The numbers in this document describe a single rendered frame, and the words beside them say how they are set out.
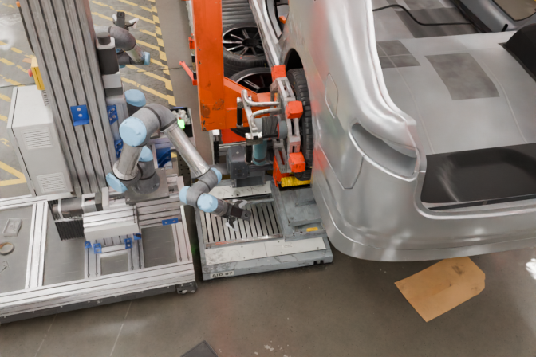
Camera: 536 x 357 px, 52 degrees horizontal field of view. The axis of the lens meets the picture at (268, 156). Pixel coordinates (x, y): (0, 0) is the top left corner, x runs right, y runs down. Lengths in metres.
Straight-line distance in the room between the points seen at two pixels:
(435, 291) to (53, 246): 2.35
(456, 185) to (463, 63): 0.94
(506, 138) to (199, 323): 2.05
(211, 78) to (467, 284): 2.05
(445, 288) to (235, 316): 1.31
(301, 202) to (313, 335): 0.86
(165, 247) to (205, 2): 1.47
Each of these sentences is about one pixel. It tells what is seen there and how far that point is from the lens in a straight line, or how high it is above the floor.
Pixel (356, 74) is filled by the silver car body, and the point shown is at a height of 1.66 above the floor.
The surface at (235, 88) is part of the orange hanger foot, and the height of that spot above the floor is 0.80.
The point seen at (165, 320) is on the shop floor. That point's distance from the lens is 3.39.
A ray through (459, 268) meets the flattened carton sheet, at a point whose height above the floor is 0.01.
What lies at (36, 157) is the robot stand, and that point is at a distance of 2.92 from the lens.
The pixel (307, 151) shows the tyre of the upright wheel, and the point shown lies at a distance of 2.95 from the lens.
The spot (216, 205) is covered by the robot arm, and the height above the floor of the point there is 1.11.
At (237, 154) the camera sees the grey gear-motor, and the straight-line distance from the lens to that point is 3.70.
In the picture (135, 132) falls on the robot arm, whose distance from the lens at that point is 2.35.
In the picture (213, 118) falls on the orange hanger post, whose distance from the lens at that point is 3.64.
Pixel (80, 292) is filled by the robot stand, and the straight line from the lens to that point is 3.32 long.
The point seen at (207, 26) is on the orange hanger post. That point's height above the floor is 1.30.
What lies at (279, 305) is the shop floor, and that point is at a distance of 3.41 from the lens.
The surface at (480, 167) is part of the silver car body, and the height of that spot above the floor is 0.86.
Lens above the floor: 2.87
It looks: 42 degrees down
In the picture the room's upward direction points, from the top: 2 degrees clockwise
